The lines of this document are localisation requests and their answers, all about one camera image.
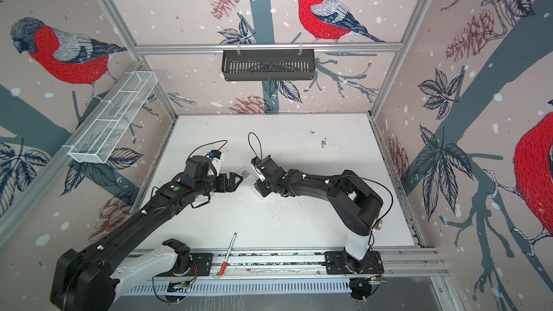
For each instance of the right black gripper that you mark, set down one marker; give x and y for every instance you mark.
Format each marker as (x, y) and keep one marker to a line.
(261, 183)

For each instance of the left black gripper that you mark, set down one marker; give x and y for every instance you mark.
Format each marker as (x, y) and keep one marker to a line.
(232, 185)

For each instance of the white remote control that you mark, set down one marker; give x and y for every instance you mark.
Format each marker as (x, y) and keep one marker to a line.
(250, 178)

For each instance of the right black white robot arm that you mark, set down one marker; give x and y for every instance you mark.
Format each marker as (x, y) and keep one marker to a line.
(356, 203)

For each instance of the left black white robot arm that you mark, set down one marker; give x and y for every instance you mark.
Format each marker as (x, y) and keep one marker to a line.
(92, 279)

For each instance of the black hanging basket shelf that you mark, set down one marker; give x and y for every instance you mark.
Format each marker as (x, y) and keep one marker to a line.
(268, 65)

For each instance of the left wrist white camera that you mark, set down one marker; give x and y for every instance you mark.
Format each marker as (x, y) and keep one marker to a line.
(216, 158)

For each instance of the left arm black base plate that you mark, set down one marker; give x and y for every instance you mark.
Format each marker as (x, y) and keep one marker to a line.
(200, 266)

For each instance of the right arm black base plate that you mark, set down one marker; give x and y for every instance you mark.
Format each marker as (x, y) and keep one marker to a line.
(341, 263)

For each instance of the white wire mesh shelf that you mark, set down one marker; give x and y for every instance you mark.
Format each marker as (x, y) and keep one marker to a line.
(100, 139)

